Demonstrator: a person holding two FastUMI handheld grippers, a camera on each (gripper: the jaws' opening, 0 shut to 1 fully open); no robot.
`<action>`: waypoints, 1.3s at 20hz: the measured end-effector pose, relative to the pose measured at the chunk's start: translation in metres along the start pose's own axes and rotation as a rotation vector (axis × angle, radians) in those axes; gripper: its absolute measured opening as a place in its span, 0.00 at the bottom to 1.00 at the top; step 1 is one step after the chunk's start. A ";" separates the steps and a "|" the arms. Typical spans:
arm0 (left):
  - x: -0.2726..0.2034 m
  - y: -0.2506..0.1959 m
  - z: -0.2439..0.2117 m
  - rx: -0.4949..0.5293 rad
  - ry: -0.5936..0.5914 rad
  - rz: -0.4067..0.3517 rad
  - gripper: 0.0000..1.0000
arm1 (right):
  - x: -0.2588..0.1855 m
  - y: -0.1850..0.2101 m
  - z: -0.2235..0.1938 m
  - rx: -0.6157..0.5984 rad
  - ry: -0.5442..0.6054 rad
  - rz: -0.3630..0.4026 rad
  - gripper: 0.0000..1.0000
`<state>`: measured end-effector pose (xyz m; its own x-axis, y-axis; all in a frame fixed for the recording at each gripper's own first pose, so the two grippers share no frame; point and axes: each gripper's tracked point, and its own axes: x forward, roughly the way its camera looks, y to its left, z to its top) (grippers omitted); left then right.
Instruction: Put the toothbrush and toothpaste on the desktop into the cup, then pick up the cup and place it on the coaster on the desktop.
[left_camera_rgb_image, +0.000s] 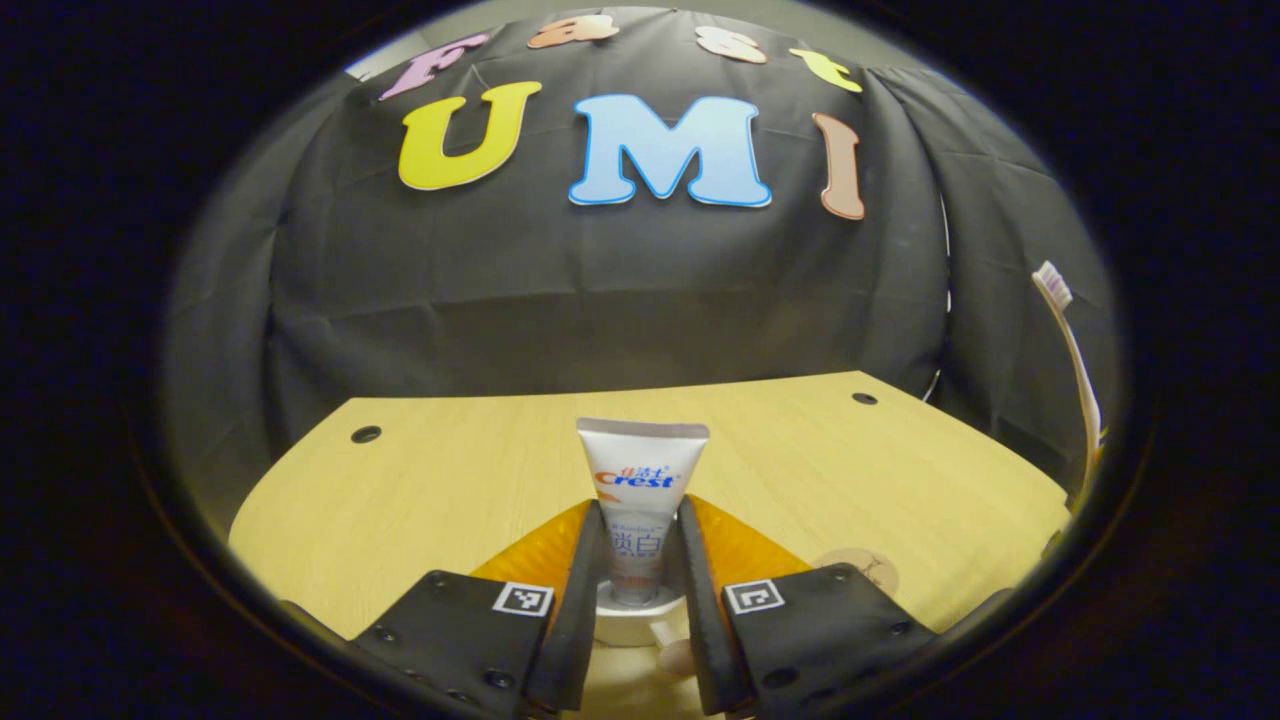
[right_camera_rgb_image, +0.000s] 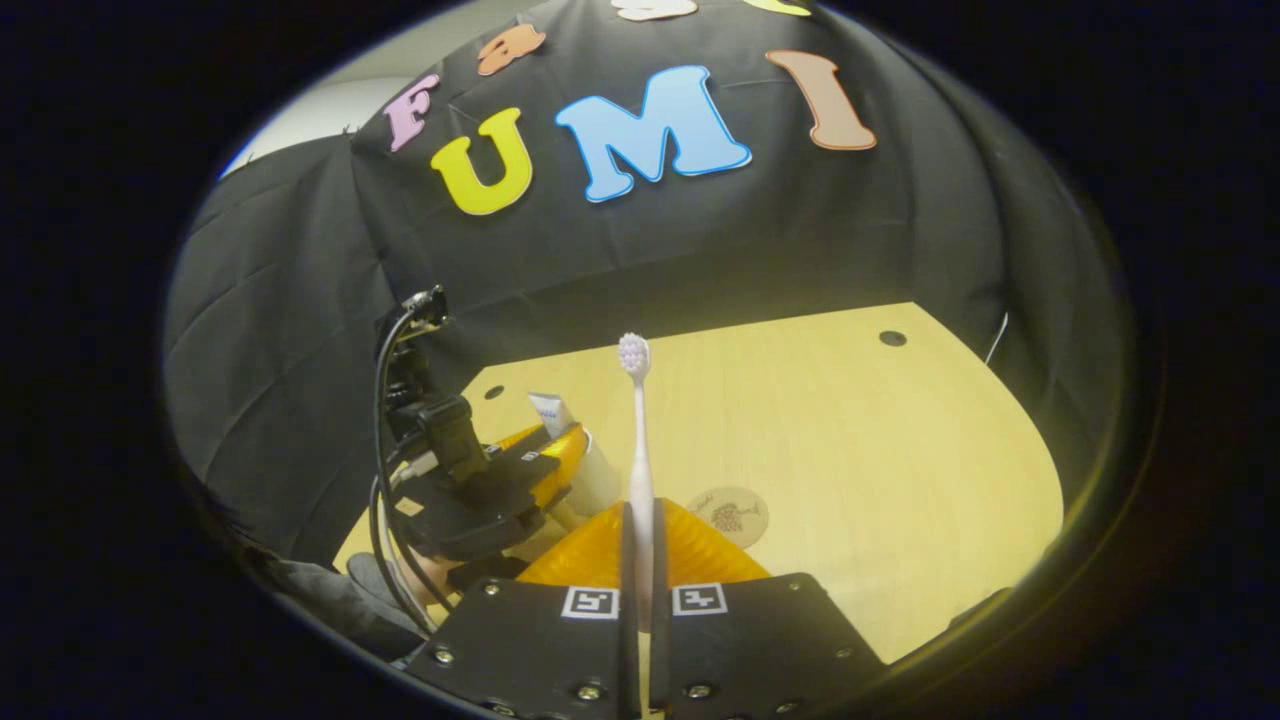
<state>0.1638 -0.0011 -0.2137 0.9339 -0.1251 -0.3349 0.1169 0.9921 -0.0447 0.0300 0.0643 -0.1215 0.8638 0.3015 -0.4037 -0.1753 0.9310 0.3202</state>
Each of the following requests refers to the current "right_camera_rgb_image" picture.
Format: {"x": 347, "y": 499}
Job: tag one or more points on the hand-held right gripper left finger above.
{"x": 628, "y": 620}

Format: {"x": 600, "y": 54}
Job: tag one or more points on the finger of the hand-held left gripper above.
{"x": 570, "y": 455}
{"x": 515, "y": 440}

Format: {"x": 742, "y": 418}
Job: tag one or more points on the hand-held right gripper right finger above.
{"x": 660, "y": 660}

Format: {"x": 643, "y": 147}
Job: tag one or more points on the white toothpaste tube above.
{"x": 600, "y": 480}

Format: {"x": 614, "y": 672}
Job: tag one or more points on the pale pink toothbrush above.
{"x": 640, "y": 470}

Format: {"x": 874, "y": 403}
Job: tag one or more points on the round cork coaster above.
{"x": 730, "y": 517}

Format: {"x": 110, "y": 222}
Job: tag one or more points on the black backdrop cloth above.
{"x": 800, "y": 230}

